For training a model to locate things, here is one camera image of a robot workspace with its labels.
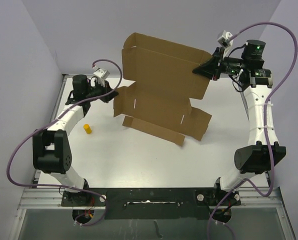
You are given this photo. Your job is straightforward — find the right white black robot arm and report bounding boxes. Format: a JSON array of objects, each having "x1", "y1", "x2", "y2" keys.
[{"x1": 192, "y1": 39, "x2": 287, "y2": 205}]

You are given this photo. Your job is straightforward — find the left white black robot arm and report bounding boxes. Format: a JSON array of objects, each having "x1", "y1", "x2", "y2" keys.
[{"x1": 32, "y1": 73, "x2": 118, "y2": 206}]

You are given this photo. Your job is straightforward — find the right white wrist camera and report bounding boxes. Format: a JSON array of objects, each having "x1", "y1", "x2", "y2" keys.
[{"x1": 217, "y1": 30, "x2": 233, "y2": 58}]

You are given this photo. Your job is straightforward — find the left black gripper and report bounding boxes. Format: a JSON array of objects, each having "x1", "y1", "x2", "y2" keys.
[{"x1": 85, "y1": 77, "x2": 119, "y2": 103}]

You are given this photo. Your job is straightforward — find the brown cardboard box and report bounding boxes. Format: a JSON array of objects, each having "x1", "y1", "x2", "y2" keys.
[{"x1": 113, "y1": 32, "x2": 212, "y2": 146}]

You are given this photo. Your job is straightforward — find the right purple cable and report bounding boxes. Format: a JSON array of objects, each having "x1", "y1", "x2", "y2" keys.
[{"x1": 206, "y1": 21, "x2": 298, "y2": 240}]

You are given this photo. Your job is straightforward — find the small yellow cylinder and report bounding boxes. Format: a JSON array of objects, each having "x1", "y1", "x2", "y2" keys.
[{"x1": 83, "y1": 123, "x2": 93, "y2": 135}]

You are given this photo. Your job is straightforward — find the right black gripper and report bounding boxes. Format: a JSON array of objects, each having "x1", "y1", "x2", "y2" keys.
[{"x1": 192, "y1": 46, "x2": 247, "y2": 82}]

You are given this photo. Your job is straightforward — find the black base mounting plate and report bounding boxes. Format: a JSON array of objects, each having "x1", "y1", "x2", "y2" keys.
[{"x1": 60, "y1": 187, "x2": 241, "y2": 221}]

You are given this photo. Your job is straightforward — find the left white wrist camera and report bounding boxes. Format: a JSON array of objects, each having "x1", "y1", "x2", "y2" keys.
[{"x1": 93, "y1": 67, "x2": 110, "y2": 87}]

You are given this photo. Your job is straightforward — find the aluminium table frame rail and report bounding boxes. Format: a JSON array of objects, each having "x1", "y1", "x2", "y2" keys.
[{"x1": 8, "y1": 73, "x2": 296, "y2": 240}]

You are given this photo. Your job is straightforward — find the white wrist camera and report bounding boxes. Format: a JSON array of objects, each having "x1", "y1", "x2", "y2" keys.
[
  {"x1": 217, "y1": 30, "x2": 233, "y2": 58},
  {"x1": 93, "y1": 67, "x2": 110, "y2": 87}
]

